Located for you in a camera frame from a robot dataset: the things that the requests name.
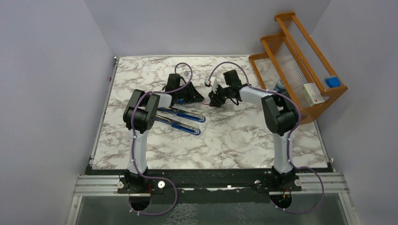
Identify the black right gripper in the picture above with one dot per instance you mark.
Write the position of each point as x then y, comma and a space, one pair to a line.
215, 101

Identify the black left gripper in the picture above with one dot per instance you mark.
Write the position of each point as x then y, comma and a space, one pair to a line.
194, 95

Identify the blue black stapler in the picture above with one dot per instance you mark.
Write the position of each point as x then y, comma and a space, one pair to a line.
183, 114

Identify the red white staple box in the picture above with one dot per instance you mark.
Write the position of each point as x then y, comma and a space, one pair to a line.
206, 102

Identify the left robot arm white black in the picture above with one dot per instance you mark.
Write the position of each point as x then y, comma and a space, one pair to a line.
140, 115

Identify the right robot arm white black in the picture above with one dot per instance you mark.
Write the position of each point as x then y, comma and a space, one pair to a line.
280, 114

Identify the blue lidded small jar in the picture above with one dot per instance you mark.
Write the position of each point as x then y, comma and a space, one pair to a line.
279, 85

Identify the orange wooden tiered rack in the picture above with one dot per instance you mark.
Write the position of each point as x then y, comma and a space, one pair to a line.
298, 60

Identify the white red carton box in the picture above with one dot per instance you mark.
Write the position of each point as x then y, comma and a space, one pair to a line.
312, 94

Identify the blue block on rack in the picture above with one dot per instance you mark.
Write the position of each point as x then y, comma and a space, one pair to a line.
332, 81

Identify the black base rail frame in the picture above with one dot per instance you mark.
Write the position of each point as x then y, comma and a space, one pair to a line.
209, 186

